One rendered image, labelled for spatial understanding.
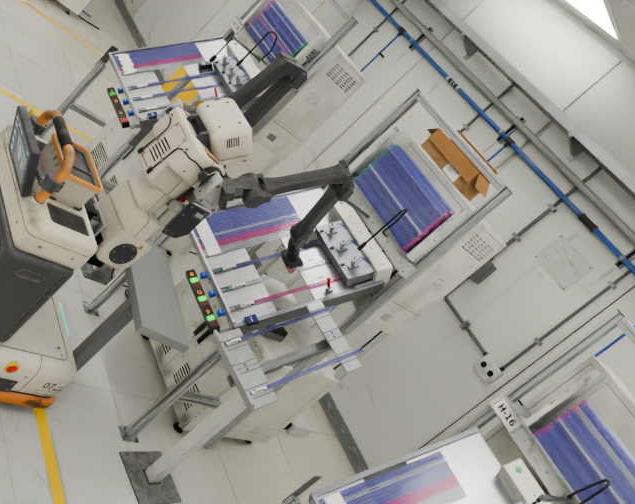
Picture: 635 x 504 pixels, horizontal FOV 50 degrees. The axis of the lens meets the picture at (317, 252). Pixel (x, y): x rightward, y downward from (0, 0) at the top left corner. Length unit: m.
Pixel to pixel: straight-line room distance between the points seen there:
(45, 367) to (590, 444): 1.94
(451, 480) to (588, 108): 2.87
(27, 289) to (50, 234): 0.24
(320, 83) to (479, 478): 2.43
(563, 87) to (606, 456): 2.91
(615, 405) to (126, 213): 1.91
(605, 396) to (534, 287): 1.70
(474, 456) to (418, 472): 0.24
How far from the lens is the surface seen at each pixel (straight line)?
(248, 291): 2.98
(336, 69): 4.13
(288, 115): 4.16
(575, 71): 4.97
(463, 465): 2.71
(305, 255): 3.14
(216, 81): 4.15
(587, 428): 2.62
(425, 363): 4.56
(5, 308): 2.46
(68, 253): 2.32
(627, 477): 2.58
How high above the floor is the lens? 1.87
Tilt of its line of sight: 15 degrees down
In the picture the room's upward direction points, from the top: 48 degrees clockwise
